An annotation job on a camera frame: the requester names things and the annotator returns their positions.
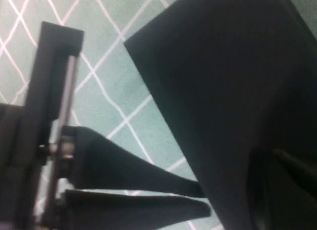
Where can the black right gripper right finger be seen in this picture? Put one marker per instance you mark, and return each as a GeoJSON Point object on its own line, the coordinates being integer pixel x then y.
{"type": "Point", "coordinates": [123, 210]}

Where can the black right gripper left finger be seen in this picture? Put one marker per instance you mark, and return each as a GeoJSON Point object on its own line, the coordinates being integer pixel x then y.
{"type": "Point", "coordinates": [111, 170]}

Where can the black printed glasses case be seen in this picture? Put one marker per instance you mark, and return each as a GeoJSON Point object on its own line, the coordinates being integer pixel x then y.
{"type": "Point", "coordinates": [210, 66]}

